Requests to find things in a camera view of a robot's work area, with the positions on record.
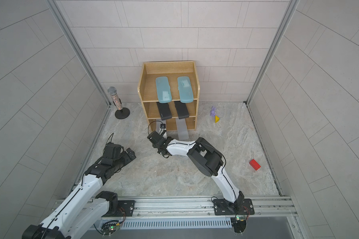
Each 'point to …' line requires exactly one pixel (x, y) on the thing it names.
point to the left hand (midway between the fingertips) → (132, 153)
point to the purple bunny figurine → (213, 112)
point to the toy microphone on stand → (122, 113)
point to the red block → (255, 164)
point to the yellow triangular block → (217, 119)
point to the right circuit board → (240, 223)
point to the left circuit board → (109, 227)
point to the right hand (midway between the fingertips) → (159, 139)
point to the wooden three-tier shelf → (147, 89)
